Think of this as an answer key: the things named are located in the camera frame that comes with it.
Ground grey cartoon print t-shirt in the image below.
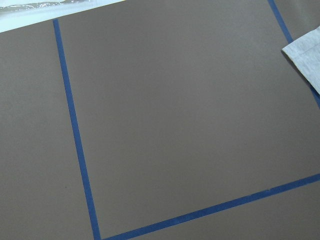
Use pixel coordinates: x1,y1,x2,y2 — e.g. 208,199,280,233
282,26,320,94

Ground clear plastic bag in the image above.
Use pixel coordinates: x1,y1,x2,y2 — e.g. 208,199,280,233
0,0,83,12

